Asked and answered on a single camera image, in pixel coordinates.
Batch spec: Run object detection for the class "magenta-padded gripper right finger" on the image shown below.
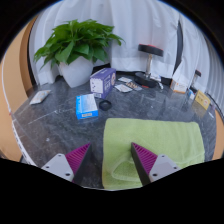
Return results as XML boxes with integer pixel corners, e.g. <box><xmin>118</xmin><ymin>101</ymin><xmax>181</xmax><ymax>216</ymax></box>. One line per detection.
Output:
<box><xmin>130</xmin><ymin>142</ymin><xmax>183</xmax><ymax>187</ymax></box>

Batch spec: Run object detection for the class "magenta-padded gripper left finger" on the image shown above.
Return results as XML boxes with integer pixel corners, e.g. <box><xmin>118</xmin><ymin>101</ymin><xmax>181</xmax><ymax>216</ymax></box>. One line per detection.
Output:
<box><xmin>41</xmin><ymin>142</ymin><xmax>92</xmax><ymax>186</ymax></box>

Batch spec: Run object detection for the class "light green towel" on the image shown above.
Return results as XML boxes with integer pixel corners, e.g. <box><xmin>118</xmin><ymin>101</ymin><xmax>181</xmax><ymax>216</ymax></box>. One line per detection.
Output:
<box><xmin>101</xmin><ymin>117</ymin><xmax>206</xmax><ymax>190</ymax></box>

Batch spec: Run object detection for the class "orange wooden bench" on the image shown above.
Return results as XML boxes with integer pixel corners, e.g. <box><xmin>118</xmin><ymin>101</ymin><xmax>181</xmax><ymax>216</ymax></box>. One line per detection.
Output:
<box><xmin>213</xmin><ymin>109</ymin><xmax>224</xmax><ymax>161</ymax></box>

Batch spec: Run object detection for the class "white flat packet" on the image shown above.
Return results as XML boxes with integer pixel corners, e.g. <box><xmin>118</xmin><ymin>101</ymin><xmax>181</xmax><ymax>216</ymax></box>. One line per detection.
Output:
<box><xmin>29</xmin><ymin>89</ymin><xmax>52</xmax><ymax>106</ymax></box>

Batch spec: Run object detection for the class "small blue and white box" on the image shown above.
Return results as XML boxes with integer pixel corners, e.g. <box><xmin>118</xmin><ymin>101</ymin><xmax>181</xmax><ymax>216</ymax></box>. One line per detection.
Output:
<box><xmin>186</xmin><ymin>89</ymin><xmax>196</xmax><ymax>101</ymax></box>

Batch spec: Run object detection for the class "small black round lid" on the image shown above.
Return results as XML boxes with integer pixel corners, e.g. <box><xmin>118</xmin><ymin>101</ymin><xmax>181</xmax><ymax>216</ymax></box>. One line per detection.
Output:
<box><xmin>98</xmin><ymin>99</ymin><xmax>113</xmax><ymax>112</ymax></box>

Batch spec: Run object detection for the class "yellow box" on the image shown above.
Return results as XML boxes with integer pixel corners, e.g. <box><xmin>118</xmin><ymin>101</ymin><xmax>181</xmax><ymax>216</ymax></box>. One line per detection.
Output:
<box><xmin>194</xmin><ymin>89</ymin><xmax>212</xmax><ymax>111</ymax></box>

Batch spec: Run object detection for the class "white and orange box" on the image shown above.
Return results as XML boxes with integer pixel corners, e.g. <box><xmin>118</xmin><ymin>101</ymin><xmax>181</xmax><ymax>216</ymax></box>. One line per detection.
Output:
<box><xmin>169</xmin><ymin>79</ymin><xmax>189</xmax><ymax>95</ymax></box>

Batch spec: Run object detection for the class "card with dark print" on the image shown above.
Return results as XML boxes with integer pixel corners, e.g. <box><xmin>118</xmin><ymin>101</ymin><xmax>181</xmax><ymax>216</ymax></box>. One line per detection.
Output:
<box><xmin>126</xmin><ymin>81</ymin><xmax>143</xmax><ymax>92</ymax></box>

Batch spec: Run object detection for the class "white card with grey print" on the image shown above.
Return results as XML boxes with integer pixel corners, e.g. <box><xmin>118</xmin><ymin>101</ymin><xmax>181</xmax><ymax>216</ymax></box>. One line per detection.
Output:
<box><xmin>114</xmin><ymin>83</ymin><xmax>133</xmax><ymax>94</ymax></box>

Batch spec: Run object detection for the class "white booklet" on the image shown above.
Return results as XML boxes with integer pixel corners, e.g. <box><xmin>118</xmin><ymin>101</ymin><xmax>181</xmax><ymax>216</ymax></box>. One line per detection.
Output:
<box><xmin>149</xmin><ymin>74</ymin><xmax>163</xmax><ymax>83</ymax></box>

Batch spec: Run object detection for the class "purple cardboard box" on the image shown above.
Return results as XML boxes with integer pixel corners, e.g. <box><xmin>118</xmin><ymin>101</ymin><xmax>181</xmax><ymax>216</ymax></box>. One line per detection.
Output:
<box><xmin>89</xmin><ymin>67</ymin><xmax>117</xmax><ymax>100</ymax></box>

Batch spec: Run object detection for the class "plain white card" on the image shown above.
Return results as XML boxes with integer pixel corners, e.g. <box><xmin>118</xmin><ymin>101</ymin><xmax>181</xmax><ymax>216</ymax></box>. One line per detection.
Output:
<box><xmin>117</xmin><ymin>76</ymin><xmax>133</xmax><ymax>84</ymax></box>

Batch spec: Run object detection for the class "white pleated curtain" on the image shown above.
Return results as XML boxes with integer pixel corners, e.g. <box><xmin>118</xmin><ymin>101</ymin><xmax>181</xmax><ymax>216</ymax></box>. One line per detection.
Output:
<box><xmin>199</xmin><ymin>33</ymin><xmax>224</xmax><ymax>108</ymax></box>

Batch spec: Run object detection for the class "green plant in white pot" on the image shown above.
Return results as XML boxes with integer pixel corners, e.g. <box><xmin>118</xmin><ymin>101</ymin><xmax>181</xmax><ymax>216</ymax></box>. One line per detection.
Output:
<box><xmin>33</xmin><ymin>18</ymin><xmax>126</xmax><ymax>89</ymax></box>

